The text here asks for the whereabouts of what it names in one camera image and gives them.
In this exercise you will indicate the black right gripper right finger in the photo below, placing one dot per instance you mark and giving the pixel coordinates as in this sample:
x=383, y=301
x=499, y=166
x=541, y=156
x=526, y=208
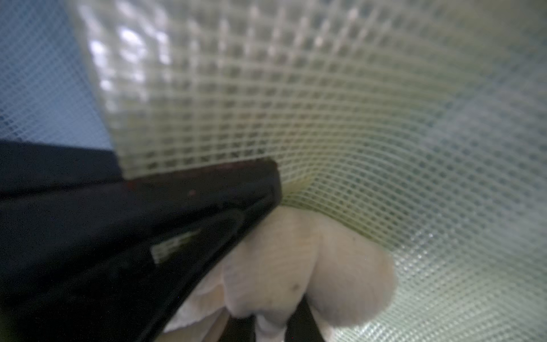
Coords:
x=299, y=322

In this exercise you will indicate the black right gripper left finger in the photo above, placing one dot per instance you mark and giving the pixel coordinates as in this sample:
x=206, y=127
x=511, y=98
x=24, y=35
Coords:
x=87, y=255

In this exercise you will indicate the cream wiping cloth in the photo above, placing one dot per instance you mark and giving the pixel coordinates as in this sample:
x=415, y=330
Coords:
x=293, y=255

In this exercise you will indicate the yellow mesh document bag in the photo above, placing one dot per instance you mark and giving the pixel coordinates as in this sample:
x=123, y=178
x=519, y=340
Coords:
x=419, y=124

